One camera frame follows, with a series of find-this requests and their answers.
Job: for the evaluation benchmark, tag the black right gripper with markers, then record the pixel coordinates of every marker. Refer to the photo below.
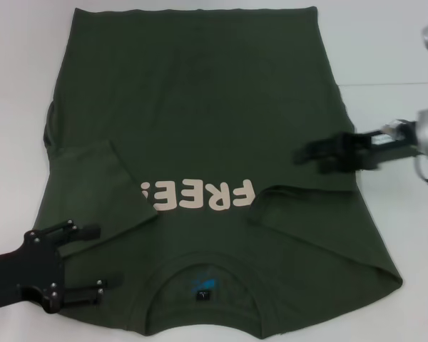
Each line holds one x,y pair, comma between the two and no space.
388,153

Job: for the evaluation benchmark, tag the dark green FREE t-shirt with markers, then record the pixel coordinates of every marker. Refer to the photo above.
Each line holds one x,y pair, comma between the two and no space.
199,107

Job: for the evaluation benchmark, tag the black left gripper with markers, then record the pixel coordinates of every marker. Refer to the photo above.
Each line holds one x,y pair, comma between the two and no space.
25,270

